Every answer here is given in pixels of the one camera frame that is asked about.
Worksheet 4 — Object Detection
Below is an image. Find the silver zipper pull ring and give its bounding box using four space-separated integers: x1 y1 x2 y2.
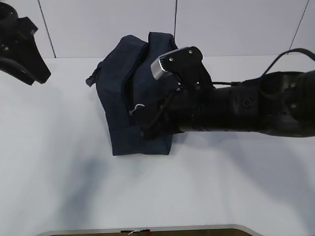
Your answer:
128 103 145 116

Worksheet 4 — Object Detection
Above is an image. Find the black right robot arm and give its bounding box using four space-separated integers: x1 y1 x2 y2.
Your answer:
141 71 315 140

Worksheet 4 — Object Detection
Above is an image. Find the navy blue lunch bag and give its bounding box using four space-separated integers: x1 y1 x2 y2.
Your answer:
86 32 178 156

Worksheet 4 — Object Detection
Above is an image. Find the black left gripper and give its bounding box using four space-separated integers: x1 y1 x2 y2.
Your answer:
0 2 51 86

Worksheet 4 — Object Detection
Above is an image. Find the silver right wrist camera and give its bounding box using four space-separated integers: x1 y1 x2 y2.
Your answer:
150 46 214 91

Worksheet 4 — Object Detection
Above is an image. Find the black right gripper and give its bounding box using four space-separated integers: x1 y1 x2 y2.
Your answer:
140 87 204 140

